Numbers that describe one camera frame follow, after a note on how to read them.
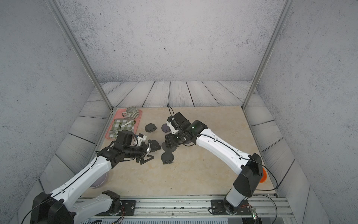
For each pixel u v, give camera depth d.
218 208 0.73
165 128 1.05
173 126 0.60
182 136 0.54
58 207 0.38
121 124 1.08
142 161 0.74
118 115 1.17
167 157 0.91
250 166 0.43
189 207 0.74
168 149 0.79
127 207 0.73
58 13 0.72
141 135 0.76
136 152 0.66
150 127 1.08
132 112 1.09
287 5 0.70
